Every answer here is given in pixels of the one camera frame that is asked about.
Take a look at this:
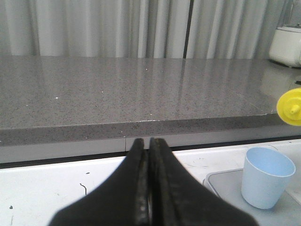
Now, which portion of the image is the yellow squeeze bottle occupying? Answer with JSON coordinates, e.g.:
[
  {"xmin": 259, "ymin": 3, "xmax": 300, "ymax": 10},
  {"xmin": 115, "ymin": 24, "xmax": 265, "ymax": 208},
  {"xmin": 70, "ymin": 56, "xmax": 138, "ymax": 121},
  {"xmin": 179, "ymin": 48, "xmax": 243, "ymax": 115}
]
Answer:
[{"xmin": 277, "ymin": 88, "xmax": 301, "ymax": 126}]

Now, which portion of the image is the silver electronic kitchen scale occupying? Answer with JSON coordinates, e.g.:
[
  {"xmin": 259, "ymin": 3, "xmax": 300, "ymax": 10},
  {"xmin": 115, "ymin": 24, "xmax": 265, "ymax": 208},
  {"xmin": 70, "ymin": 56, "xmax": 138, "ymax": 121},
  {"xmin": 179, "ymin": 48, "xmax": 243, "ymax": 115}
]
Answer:
[{"xmin": 203, "ymin": 169, "xmax": 301, "ymax": 207}]

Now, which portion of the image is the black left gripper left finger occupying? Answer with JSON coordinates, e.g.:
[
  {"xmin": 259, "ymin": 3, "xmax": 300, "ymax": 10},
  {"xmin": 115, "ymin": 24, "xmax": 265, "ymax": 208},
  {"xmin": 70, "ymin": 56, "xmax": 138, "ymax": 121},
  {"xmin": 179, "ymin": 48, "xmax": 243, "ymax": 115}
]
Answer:
[{"xmin": 50, "ymin": 138, "xmax": 150, "ymax": 226}]

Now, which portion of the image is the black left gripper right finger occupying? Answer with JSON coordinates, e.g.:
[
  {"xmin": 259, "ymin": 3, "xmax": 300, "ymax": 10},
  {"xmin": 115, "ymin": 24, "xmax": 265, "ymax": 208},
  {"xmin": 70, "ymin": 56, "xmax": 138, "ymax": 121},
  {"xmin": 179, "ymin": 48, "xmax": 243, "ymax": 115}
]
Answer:
[{"xmin": 149, "ymin": 138, "xmax": 258, "ymax": 226}]

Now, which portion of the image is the light blue plastic cup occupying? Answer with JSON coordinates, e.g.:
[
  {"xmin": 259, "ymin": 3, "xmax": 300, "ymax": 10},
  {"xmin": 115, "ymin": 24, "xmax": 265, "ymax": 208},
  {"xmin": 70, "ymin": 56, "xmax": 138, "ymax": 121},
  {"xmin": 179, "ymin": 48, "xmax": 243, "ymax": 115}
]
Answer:
[{"xmin": 241, "ymin": 147, "xmax": 296, "ymax": 210}]

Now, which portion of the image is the grey stone counter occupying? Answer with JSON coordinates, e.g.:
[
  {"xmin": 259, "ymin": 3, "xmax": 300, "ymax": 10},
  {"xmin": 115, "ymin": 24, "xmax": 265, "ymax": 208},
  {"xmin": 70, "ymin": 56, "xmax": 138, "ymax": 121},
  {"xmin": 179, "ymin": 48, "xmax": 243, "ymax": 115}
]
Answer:
[{"xmin": 0, "ymin": 56, "xmax": 301, "ymax": 163}]

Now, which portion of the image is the white kitchen appliance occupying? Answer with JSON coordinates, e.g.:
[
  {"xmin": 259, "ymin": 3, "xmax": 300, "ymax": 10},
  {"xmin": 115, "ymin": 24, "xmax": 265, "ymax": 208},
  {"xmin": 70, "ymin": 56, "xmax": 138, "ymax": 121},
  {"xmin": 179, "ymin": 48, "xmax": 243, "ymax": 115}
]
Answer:
[{"xmin": 269, "ymin": 0, "xmax": 301, "ymax": 68}]

